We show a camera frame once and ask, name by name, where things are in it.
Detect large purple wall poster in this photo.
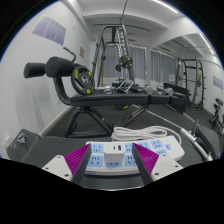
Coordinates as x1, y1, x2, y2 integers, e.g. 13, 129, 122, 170
31, 14, 67, 47

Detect small black plate on rack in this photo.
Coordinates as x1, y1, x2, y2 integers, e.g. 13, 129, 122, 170
115, 54, 134, 73

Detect ceiling light strip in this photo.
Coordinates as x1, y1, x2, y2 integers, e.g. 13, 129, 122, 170
199, 33, 216, 56
151, 0, 179, 14

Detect small purple wall poster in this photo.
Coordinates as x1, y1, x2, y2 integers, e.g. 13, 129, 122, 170
212, 75, 224, 90

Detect grey window curtain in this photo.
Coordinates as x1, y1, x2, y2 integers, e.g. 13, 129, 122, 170
149, 49, 178, 83
101, 44, 148, 81

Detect chrome v-shaped cable handle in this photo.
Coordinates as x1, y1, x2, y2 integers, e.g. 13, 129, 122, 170
114, 78, 134, 94

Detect black box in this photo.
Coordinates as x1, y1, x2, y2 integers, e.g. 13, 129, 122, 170
163, 82, 188, 114

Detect chrome dumbbell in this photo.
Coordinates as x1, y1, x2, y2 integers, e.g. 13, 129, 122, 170
143, 84, 156, 96
156, 85, 174, 98

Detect white charger block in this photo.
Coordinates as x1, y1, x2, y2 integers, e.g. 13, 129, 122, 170
103, 143, 126, 164

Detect white power strip blue sockets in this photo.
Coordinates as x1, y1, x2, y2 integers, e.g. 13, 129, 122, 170
83, 134, 185, 176

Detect black padded cushion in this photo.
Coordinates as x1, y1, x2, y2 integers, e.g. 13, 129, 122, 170
6, 129, 44, 159
196, 124, 221, 159

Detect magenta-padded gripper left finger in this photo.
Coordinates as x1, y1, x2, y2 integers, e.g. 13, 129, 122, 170
41, 143, 92, 185

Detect black power rack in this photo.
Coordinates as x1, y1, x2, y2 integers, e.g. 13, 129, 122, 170
91, 24, 136, 91

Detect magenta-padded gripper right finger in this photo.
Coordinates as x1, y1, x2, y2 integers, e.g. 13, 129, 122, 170
131, 143, 185, 185

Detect white wall outlet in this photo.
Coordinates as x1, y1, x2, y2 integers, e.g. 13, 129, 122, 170
1, 134, 12, 149

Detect black squat rack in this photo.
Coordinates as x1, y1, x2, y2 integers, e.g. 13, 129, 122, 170
176, 57, 205, 111

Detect bunch of keys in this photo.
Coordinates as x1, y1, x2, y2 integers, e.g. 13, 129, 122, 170
9, 132, 27, 145

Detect black exercise machine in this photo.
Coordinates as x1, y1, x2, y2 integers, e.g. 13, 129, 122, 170
209, 97, 224, 134

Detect silver barbell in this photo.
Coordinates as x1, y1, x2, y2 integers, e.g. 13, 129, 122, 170
146, 109, 214, 163

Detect black weight plate yellow marks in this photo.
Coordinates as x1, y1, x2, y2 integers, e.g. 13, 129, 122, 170
70, 63, 95, 96

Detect white power strip cable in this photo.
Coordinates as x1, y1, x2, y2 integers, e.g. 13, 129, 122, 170
110, 124, 183, 144

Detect black weight bench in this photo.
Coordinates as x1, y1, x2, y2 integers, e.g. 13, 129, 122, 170
23, 56, 188, 138

